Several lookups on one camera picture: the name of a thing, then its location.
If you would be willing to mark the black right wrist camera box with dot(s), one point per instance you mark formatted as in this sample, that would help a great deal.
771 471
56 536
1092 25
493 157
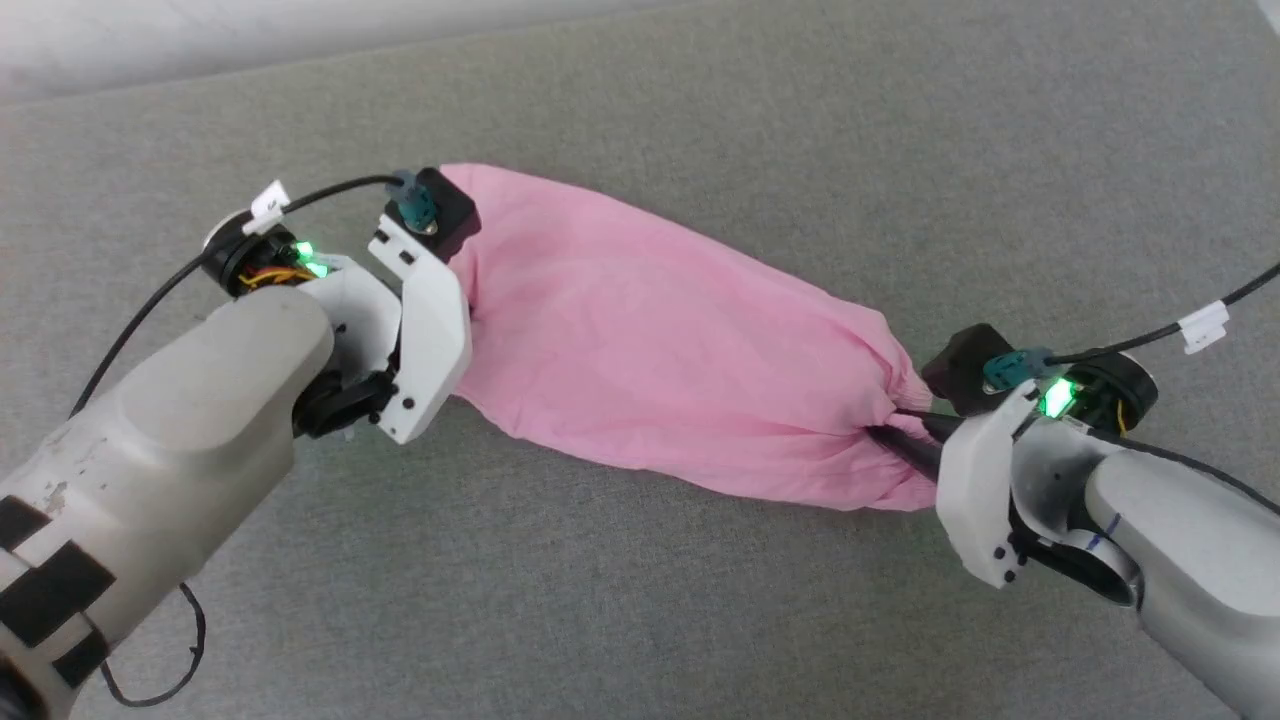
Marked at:
960 365

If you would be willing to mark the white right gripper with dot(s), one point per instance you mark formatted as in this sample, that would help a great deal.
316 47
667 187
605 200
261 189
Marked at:
975 490

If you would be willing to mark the pink shorts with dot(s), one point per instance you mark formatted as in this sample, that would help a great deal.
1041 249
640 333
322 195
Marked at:
650 340

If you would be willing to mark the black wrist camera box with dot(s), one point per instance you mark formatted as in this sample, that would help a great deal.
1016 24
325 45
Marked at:
450 215
960 365

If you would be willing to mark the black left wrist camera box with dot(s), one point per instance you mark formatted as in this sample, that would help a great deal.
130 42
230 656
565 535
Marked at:
450 215

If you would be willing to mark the grey-green fabric sofa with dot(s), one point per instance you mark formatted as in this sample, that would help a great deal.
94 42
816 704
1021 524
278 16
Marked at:
700 620

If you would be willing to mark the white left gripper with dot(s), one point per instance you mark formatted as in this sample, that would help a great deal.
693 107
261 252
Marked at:
435 340

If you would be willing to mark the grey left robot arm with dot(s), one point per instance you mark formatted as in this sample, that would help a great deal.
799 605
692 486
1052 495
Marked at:
180 430

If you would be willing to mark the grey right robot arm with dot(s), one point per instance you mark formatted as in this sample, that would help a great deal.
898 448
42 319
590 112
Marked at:
1190 540

